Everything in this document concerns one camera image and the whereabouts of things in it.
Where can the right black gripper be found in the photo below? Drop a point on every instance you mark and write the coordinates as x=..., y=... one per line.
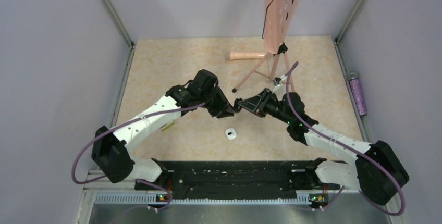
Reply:
x=255, y=104

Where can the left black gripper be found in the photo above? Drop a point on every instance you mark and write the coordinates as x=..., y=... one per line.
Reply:
x=223, y=108

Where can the black earbud charging case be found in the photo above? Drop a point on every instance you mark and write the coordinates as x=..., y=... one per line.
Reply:
x=237, y=106

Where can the white earbud charging case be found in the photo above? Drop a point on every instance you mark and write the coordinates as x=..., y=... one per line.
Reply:
x=231, y=134

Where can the pink music stand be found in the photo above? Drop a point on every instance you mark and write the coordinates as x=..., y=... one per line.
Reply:
x=278, y=15

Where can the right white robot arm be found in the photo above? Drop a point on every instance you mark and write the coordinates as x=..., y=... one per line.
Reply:
x=372, y=169

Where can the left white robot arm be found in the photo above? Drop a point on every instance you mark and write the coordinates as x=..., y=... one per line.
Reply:
x=112, y=147

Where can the purple and wood blocks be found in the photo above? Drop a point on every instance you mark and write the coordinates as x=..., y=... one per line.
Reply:
x=166, y=127

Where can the purple glitter bottle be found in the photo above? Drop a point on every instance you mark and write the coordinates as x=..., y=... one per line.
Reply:
x=357, y=94

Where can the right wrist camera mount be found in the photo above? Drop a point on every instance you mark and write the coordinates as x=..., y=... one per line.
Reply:
x=278, y=82

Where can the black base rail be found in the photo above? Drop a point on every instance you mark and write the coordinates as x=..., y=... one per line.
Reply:
x=239, y=180

